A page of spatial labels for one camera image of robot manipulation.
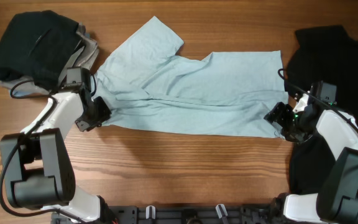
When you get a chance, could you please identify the light blue t-shirt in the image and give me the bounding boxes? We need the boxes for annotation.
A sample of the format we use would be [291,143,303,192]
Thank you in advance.
[96,17,288,138]

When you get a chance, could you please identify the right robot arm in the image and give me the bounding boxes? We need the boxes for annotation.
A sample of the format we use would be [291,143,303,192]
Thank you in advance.
[264,82,358,223]

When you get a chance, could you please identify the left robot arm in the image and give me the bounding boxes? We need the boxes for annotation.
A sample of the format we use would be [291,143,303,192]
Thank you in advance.
[0,67,119,223]

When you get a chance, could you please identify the folded grey garment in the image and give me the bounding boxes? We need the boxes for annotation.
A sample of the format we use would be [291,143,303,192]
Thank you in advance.
[0,23,99,96]

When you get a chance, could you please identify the black t-shirt on table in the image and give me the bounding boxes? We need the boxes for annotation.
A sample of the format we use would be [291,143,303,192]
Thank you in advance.
[287,26,358,195]

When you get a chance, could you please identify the folded blue garment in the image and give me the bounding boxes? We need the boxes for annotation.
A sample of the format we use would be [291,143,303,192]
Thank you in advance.
[9,90,22,98]

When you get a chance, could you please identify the folded black garment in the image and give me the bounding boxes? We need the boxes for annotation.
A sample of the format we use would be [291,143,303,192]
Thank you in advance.
[0,11,81,90]

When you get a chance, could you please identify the left black cable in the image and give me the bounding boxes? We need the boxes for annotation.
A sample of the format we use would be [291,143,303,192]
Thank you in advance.
[0,73,98,224]

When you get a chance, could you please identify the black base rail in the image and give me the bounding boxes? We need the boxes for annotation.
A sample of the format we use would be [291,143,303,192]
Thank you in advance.
[50,203,328,224]

